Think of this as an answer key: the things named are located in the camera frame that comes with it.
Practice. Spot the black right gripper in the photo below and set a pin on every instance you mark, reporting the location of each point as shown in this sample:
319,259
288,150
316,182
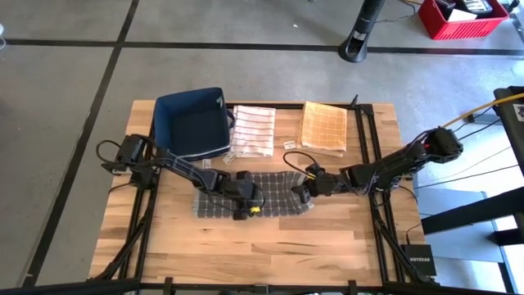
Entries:
327,184

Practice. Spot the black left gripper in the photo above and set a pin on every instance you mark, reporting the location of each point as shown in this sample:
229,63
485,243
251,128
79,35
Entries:
243,194

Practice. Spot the grey plaid towel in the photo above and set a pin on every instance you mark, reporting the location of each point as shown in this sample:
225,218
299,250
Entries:
278,196

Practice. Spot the yellow checked towel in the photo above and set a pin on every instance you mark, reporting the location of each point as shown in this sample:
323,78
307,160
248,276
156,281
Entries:
323,127

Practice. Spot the white pink-striped towel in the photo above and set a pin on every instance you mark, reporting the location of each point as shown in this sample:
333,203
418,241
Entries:
254,131

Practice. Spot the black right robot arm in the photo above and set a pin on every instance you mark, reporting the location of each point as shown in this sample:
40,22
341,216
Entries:
401,160

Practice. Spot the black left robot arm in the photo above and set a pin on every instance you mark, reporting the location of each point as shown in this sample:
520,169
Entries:
172,164

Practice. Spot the navy white fabric bin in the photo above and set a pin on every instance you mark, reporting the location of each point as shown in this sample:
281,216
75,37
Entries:
192,123

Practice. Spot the black Netgear router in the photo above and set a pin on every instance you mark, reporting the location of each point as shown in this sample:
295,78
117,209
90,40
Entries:
419,260

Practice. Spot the black side cart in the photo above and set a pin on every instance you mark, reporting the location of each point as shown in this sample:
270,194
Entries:
513,123

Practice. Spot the red plastic crate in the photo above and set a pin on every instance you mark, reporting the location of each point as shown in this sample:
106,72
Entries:
462,26

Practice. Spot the black table frame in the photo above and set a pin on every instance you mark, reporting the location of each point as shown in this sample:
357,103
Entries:
368,135

